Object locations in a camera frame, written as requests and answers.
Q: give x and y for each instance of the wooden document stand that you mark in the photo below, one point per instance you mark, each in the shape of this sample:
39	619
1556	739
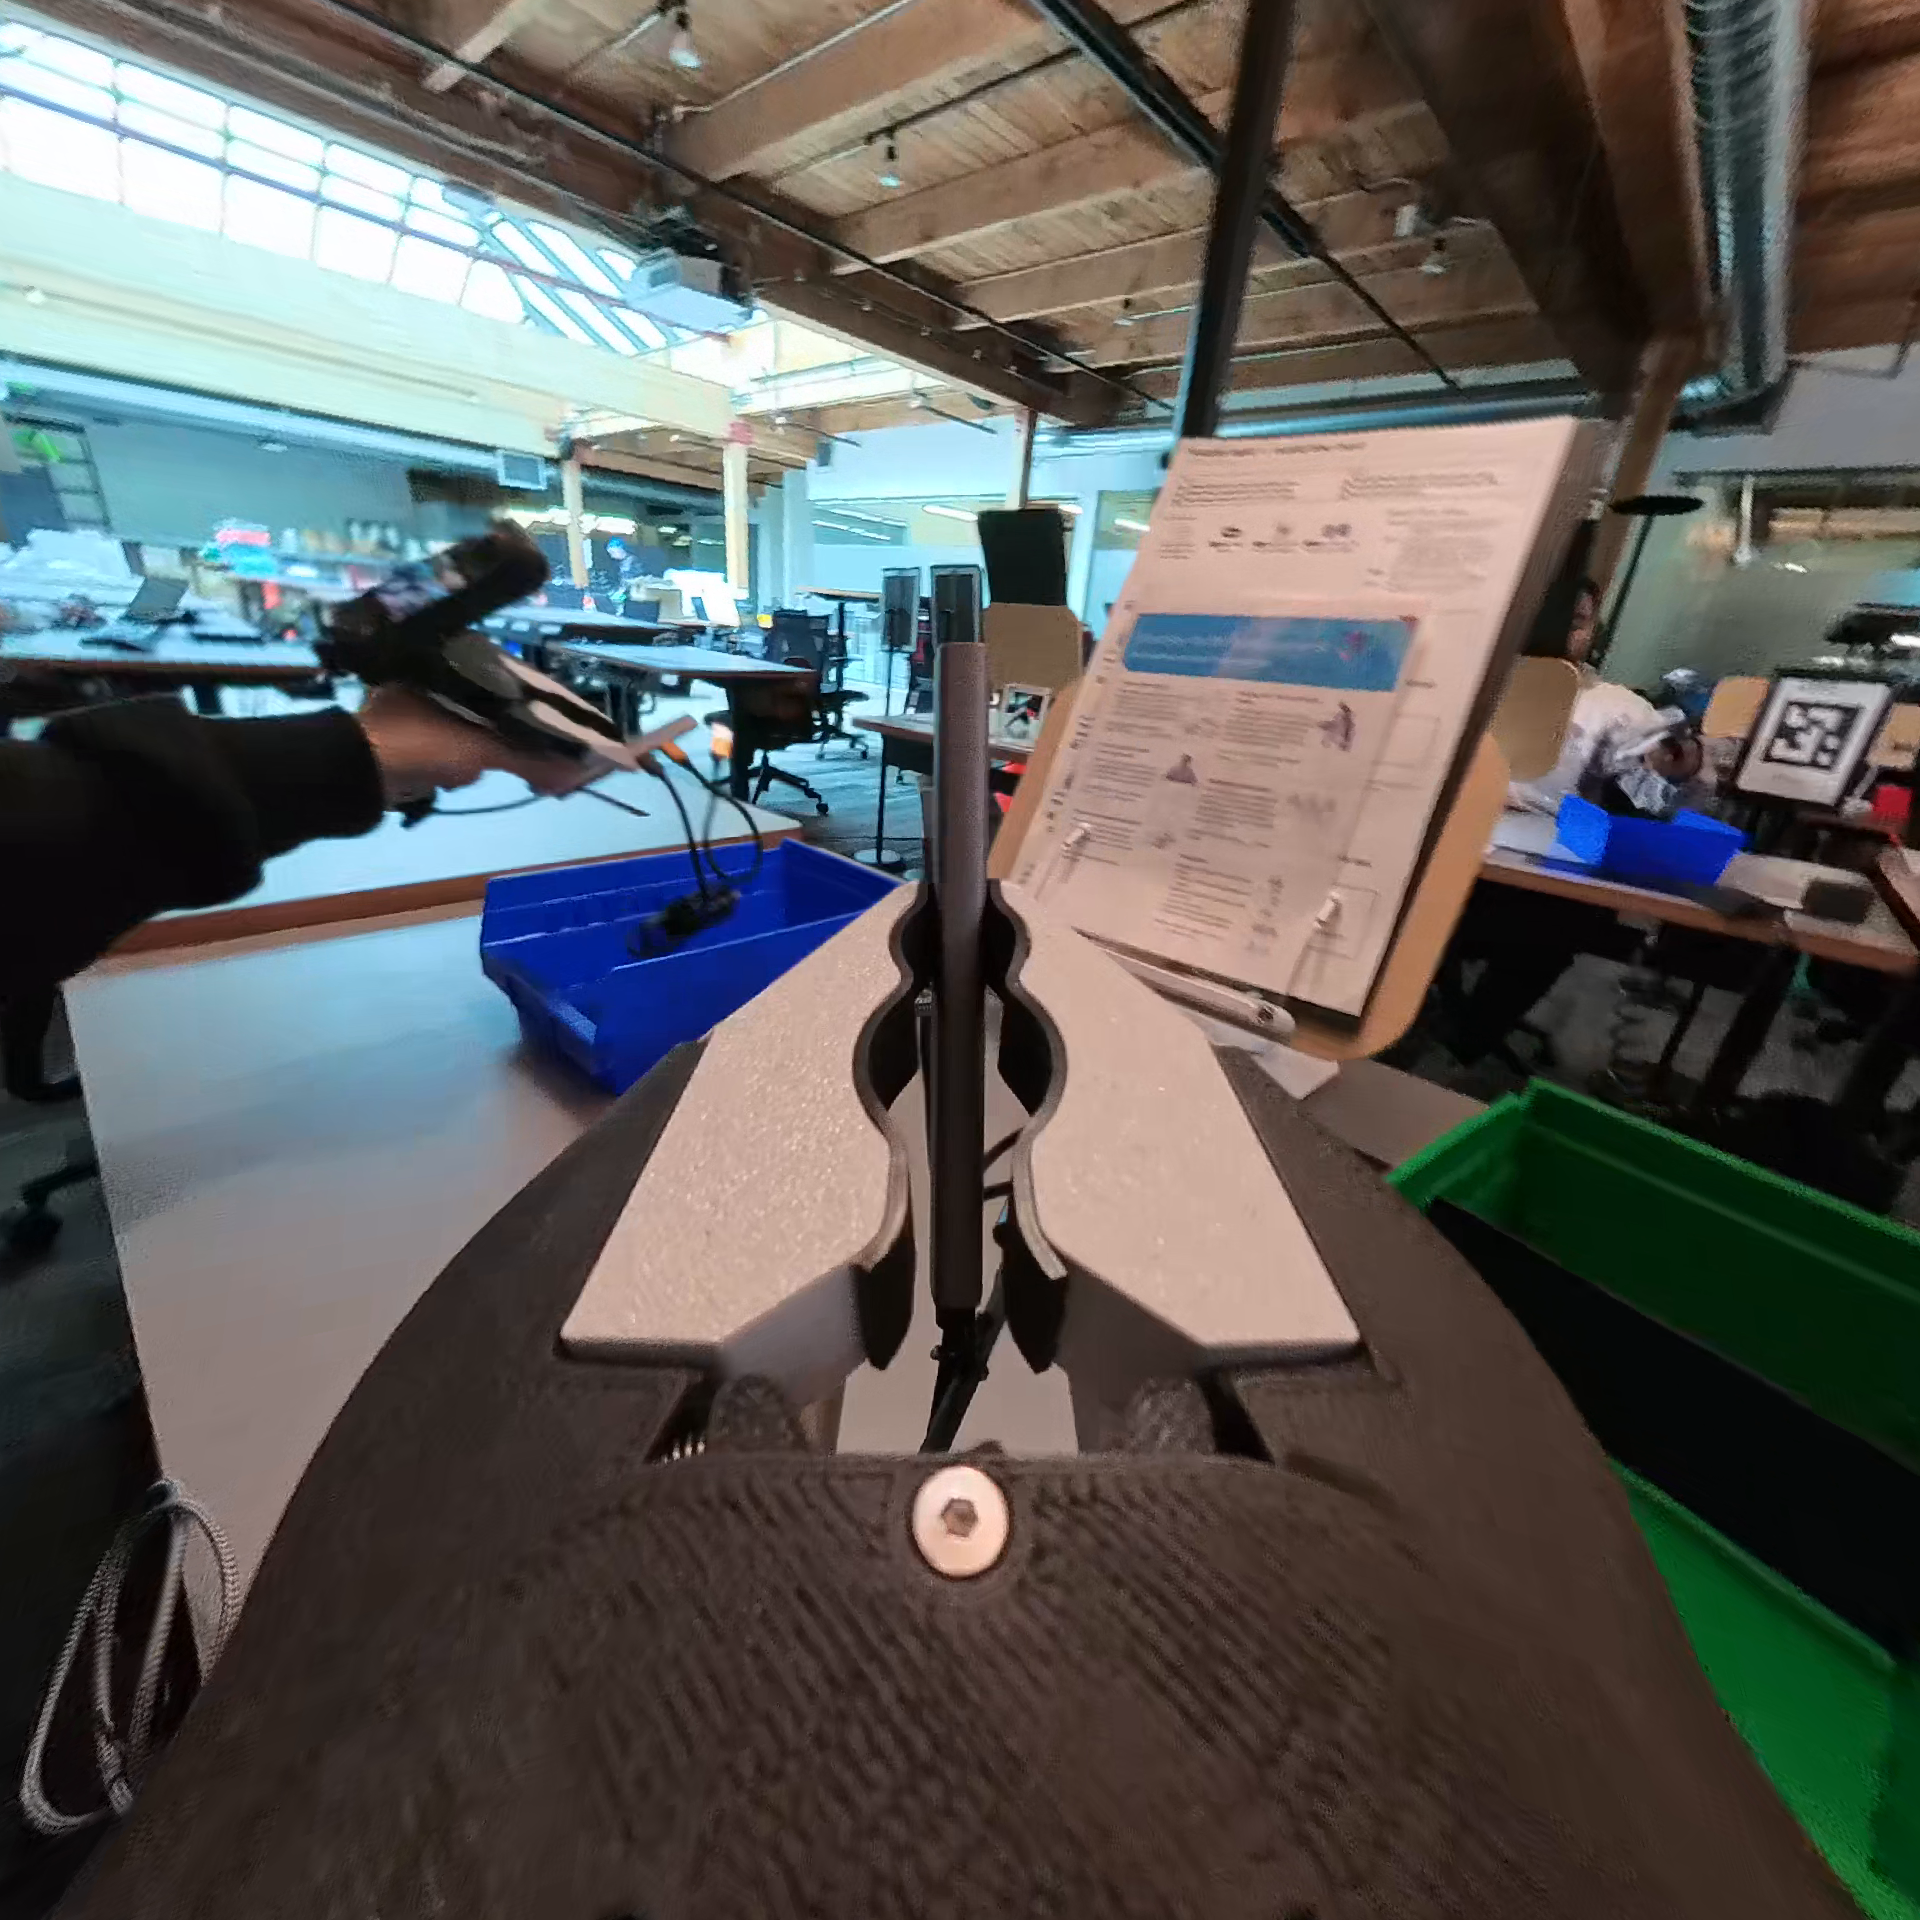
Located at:
1442	899

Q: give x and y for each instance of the person's left forearm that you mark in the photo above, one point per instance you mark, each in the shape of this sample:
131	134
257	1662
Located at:
176	813

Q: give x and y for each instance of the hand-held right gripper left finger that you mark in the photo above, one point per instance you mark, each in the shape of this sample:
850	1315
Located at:
724	1168

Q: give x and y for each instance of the black tripod pole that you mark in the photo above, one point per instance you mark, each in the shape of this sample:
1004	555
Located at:
1237	226

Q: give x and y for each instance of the long wooden work table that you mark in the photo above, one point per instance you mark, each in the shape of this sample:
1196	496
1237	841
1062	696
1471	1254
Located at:
928	731

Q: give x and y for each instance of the blue plastic bin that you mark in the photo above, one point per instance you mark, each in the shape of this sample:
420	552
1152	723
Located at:
602	960

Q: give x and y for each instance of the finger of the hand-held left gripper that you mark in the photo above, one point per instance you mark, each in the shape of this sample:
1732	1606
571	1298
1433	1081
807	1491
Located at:
546	704
562	771

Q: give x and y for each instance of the green plastic bin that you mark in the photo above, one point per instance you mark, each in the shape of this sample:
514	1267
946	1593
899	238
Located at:
1725	1242

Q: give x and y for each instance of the plain wooden board stand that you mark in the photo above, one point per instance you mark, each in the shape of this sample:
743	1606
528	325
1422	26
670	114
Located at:
1037	648

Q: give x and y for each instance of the black square panel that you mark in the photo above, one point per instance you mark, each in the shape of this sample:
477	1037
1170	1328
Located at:
1023	555

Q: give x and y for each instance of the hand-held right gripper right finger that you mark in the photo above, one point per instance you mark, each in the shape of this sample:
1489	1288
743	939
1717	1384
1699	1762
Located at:
1187	1188

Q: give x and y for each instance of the person's left hand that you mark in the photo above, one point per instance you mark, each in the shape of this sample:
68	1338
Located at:
428	749

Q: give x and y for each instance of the black office chair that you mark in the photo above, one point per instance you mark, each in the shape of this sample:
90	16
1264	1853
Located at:
797	674

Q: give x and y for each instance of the black portrait monitor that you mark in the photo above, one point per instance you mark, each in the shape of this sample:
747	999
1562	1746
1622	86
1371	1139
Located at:
955	601
902	612

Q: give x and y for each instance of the laminated instruction sheets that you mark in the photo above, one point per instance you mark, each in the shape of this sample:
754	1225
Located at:
1275	723

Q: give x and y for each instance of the small blue bin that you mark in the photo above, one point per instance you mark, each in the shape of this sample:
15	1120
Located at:
1650	850

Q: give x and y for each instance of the grey usb hub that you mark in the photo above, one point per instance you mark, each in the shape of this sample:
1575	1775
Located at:
964	899

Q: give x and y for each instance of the black white fiducial tag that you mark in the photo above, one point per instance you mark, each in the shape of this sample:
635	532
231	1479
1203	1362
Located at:
1813	739

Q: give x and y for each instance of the silver ceiling duct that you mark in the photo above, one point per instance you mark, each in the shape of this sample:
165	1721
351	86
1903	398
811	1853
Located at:
1747	179

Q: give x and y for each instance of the white ceiling projector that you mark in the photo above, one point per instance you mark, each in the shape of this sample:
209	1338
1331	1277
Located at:
687	290

